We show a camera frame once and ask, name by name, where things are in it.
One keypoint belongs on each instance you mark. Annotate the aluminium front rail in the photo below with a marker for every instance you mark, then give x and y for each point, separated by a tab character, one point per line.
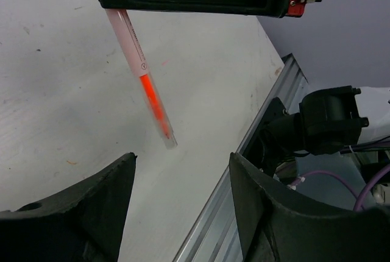
215	233

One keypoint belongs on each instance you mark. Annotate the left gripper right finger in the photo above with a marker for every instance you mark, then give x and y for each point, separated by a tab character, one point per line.
279	224

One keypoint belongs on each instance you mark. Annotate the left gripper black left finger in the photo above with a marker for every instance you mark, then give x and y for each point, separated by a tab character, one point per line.
84	222

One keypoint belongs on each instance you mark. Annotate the orange clear highlighter pen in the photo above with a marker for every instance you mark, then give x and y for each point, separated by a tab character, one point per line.
136	60

